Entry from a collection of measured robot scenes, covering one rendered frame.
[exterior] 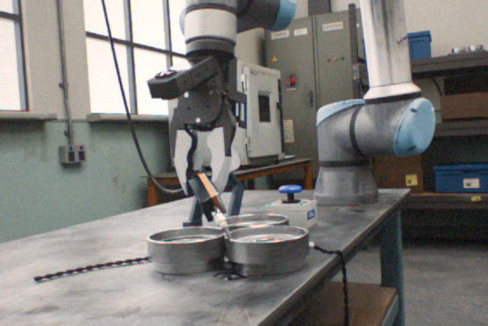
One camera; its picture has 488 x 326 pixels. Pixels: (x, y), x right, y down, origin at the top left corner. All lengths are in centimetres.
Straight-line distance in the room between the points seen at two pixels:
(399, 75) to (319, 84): 352
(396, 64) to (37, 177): 189
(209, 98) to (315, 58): 394
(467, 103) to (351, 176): 298
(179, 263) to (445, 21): 424
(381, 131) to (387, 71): 12
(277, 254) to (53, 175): 211
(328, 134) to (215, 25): 50
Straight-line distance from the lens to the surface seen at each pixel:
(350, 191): 111
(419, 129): 105
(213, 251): 61
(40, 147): 256
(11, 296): 62
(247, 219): 77
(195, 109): 69
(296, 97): 462
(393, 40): 106
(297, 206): 82
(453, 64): 402
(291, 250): 58
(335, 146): 112
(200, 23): 70
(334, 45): 456
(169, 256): 60
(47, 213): 258
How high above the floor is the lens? 96
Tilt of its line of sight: 3 degrees down
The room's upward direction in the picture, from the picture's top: 3 degrees counter-clockwise
